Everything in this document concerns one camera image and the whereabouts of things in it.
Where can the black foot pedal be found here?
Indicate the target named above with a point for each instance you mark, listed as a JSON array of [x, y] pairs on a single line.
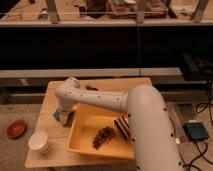
[[195, 131]]

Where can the striped chocolate cake slice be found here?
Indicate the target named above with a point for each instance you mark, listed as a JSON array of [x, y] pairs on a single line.
[[123, 127]]

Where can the yellow plastic tub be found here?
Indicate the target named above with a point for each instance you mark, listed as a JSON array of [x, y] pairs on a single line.
[[87, 122]]

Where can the green toy vegetable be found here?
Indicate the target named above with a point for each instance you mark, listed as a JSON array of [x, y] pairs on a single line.
[[89, 87]]

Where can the white paper cup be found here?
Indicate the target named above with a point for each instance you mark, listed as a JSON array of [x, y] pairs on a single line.
[[39, 142]]

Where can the black box on right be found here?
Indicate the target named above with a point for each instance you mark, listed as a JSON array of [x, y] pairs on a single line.
[[199, 68]]

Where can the red bowl on floor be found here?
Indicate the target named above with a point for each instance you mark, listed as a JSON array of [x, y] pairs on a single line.
[[16, 129]]

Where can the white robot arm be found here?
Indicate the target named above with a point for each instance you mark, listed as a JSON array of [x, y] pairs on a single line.
[[154, 144]]

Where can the teal sponge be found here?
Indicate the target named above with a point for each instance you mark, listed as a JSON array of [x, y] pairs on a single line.
[[57, 114]]

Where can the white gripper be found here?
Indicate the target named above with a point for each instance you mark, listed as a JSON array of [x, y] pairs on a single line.
[[66, 117]]

